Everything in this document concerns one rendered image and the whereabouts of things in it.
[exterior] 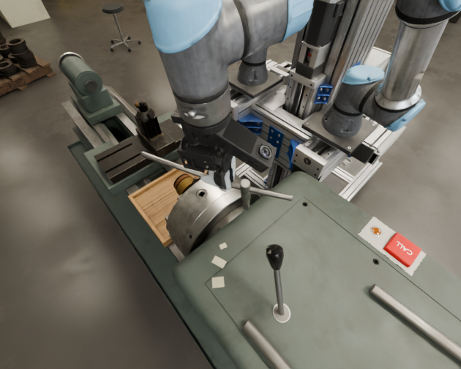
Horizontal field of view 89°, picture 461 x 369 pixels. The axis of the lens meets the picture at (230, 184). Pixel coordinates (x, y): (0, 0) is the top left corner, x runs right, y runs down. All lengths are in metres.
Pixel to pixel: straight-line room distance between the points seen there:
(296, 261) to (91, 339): 1.64
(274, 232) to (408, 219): 2.01
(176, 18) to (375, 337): 0.61
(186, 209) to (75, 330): 1.51
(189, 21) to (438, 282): 0.69
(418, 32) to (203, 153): 0.52
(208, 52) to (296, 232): 0.47
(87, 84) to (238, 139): 1.27
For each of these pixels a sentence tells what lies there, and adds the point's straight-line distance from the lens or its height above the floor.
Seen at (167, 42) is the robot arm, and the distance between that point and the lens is 0.28.
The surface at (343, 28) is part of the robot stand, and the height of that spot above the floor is 1.43.
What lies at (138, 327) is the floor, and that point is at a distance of 1.91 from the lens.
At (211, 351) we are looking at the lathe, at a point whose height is 0.54.
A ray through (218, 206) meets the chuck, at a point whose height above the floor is 1.24.
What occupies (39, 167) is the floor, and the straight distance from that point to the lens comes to 3.03.
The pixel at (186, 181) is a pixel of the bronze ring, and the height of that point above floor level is 1.12.
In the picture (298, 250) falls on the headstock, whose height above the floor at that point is 1.25.
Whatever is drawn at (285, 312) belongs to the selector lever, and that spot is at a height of 1.26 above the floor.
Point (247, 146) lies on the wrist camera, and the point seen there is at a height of 1.54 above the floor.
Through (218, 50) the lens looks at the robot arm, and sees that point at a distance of 0.28.
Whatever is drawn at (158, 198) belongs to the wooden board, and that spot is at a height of 0.89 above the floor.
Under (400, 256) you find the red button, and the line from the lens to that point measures 0.69.
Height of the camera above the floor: 1.80
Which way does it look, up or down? 54 degrees down
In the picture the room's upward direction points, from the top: straight up
